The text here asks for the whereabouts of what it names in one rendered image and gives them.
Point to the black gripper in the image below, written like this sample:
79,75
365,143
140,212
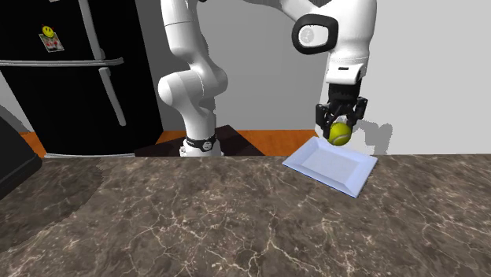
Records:
344,93

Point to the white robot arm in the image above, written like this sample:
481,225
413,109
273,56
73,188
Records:
191,84

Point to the yellow tennis ball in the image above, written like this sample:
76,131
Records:
340,134

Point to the white square plate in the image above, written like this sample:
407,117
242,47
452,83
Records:
330,165

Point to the black refrigerator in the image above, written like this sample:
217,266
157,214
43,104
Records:
57,99

